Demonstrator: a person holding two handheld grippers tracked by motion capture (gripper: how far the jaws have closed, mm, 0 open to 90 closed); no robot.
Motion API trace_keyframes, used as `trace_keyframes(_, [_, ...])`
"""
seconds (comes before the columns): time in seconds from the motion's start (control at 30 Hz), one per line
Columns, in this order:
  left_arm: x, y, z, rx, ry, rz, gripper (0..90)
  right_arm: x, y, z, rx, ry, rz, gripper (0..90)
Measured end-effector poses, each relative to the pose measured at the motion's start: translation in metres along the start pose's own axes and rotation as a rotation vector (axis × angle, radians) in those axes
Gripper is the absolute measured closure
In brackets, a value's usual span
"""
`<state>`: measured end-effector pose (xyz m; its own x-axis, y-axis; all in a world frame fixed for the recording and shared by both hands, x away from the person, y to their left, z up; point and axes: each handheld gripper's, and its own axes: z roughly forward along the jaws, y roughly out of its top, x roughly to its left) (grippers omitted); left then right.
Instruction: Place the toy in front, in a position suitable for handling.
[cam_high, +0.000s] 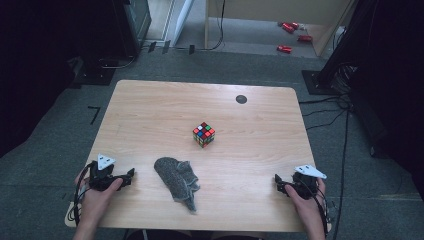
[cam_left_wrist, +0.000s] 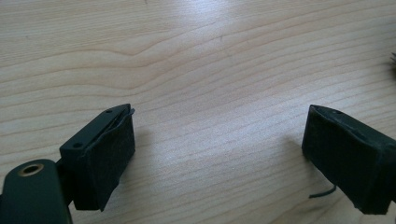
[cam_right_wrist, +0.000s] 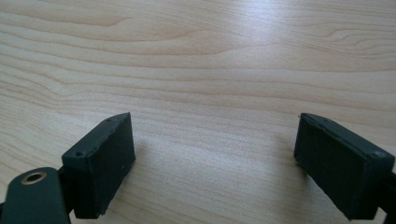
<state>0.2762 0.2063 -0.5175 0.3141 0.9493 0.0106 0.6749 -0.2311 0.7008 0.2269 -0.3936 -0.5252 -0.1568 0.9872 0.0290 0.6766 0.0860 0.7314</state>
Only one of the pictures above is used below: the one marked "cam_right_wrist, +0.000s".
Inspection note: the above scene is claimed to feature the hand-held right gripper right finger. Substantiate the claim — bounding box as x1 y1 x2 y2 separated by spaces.
293 112 396 221

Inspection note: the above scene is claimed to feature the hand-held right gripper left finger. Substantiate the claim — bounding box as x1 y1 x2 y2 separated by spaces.
61 112 136 219

